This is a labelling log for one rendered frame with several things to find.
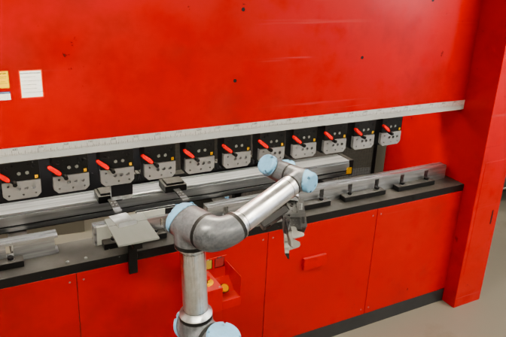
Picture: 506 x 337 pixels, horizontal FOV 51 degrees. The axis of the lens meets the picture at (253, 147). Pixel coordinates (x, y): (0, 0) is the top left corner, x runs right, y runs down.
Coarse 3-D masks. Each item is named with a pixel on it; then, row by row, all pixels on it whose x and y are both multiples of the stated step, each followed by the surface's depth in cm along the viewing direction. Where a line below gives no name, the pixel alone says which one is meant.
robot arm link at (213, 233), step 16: (288, 176) 181; (304, 176) 180; (272, 192) 174; (288, 192) 177; (304, 192) 183; (240, 208) 168; (256, 208) 168; (272, 208) 172; (208, 224) 160; (224, 224) 161; (240, 224) 162; (256, 224) 168; (208, 240) 159; (224, 240) 160; (240, 240) 163
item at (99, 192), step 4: (100, 188) 272; (104, 188) 272; (108, 188) 272; (96, 192) 270; (100, 192) 268; (104, 192) 268; (108, 192) 268; (96, 196) 269; (100, 196) 265; (104, 196) 266; (108, 196) 267; (100, 200) 266; (104, 200) 267; (108, 200) 266; (116, 200) 270; (112, 204) 262; (116, 204) 262; (112, 208) 259; (116, 208) 258; (120, 208) 258; (116, 212) 255
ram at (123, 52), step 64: (0, 0) 198; (64, 0) 209; (128, 0) 220; (192, 0) 232; (256, 0) 246; (320, 0) 262; (384, 0) 280; (448, 0) 301; (0, 64) 205; (64, 64) 216; (128, 64) 228; (192, 64) 242; (256, 64) 257; (320, 64) 274; (384, 64) 294; (448, 64) 317; (0, 128) 212; (64, 128) 224; (128, 128) 237; (192, 128) 252; (256, 128) 268
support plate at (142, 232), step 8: (136, 216) 252; (144, 216) 253; (112, 224) 243; (136, 224) 244; (144, 224) 245; (112, 232) 236; (120, 232) 237; (128, 232) 237; (136, 232) 237; (144, 232) 237; (152, 232) 238; (120, 240) 230; (128, 240) 231; (136, 240) 231; (144, 240) 231; (152, 240) 233
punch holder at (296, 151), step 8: (304, 128) 282; (312, 128) 285; (288, 136) 285; (296, 136) 281; (304, 136) 284; (312, 136) 286; (288, 144) 286; (296, 144) 283; (312, 144) 288; (288, 152) 287; (296, 152) 284; (304, 152) 287; (312, 152) 289
